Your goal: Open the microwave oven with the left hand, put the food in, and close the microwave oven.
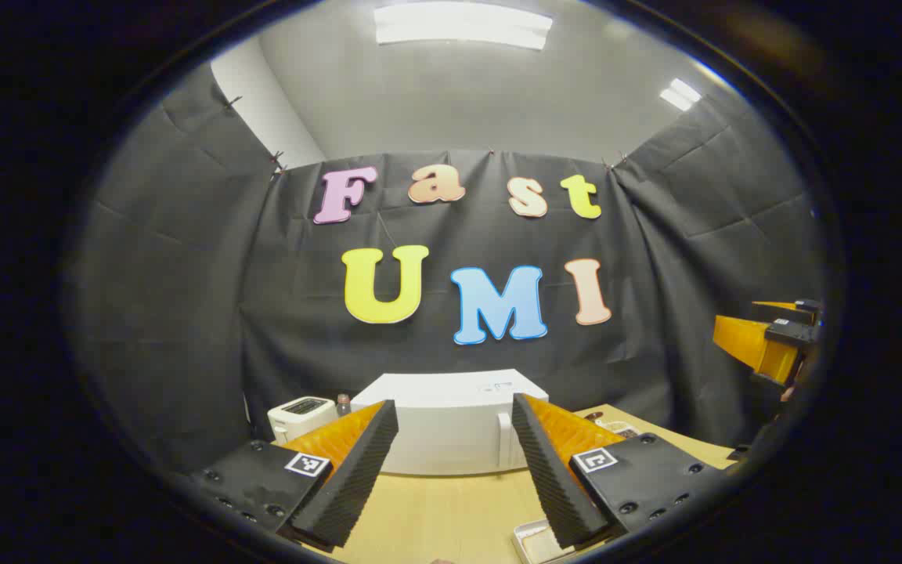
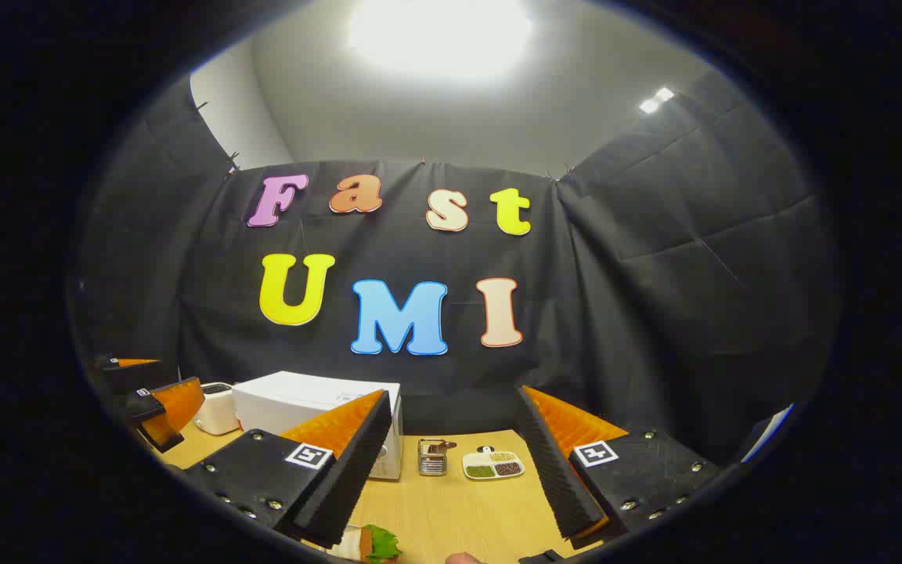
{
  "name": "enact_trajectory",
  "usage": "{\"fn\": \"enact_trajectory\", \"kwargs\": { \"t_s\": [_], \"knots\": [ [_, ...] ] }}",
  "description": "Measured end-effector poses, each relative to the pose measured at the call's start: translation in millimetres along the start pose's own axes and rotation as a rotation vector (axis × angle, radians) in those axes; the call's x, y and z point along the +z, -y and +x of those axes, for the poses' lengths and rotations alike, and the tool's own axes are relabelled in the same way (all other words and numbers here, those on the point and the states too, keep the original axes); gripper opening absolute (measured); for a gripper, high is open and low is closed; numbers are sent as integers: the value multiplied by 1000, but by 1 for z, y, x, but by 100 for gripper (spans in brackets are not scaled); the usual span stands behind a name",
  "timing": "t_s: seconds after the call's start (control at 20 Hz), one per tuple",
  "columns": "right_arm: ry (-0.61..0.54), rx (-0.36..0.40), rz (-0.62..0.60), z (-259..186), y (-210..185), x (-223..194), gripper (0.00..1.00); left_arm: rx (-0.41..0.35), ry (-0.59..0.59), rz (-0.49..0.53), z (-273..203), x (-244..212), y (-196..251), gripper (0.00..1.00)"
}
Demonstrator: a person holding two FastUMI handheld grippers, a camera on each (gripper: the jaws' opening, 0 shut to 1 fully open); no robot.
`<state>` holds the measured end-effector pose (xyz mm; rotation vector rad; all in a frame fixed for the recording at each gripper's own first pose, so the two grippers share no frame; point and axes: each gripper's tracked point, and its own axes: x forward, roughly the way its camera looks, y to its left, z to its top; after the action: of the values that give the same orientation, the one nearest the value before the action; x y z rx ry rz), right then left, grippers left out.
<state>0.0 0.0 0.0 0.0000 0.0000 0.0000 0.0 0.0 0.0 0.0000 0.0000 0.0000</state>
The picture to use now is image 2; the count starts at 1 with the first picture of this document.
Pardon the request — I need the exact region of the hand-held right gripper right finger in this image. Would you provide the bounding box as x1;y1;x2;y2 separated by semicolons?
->
514;384;727;543

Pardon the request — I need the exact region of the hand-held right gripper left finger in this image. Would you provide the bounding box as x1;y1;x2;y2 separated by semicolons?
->
183;389;394;549

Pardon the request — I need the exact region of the sandwich with green lettuce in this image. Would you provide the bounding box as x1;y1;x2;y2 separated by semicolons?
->
328;524;403;564

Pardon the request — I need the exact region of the white microwave oven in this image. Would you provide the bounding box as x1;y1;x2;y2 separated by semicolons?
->
232;371;404;481

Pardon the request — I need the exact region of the white toaster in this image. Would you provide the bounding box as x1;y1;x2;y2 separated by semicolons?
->
194;382;242;436

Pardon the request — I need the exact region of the white divided dish with beans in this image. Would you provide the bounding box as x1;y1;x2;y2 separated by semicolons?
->
462;446;525;481

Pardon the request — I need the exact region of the black backdrop cloth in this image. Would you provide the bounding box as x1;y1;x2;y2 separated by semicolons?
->
71;70;843;471

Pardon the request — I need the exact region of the white blue-edged board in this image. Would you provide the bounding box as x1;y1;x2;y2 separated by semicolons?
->
739;403;796;465

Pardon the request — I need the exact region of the small ceiling light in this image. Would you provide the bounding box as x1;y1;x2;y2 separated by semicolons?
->
638;85;677;115

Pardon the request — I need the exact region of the large ceiling light panel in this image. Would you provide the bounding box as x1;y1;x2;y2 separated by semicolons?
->
348;0;535;81

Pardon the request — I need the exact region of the metal wire utensil holder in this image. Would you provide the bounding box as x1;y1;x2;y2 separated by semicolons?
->
417;439;457;477

